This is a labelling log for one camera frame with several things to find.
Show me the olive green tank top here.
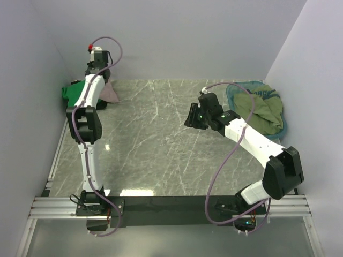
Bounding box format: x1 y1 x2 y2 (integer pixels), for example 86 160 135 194
233 84 284 135

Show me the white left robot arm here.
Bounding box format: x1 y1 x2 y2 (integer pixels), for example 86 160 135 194
66 46 110 215

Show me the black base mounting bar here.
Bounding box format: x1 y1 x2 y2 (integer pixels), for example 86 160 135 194
76 193 256 228

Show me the black folded tank top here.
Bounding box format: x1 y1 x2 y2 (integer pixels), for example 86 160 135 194
65 99 109 117

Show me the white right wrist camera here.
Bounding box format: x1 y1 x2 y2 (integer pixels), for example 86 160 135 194
199 87 209 95

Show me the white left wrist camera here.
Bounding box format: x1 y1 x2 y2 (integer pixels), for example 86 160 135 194
90 47 103 62

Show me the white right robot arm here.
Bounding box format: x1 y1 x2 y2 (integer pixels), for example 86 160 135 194
184 93 304 214

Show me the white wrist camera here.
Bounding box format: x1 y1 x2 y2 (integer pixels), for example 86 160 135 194
90 47 103 62
199 87 209 95

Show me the teal plastic basket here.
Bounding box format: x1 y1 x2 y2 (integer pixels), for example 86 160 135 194
226 81 287 140

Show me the aluminium rail frame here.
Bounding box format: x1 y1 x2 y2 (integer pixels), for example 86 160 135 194
18 115 324 256

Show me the pink tank top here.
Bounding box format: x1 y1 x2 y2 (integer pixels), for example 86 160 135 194
99 82 120 103

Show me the green folded tank top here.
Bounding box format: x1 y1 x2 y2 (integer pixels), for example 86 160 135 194
62 80 85 107

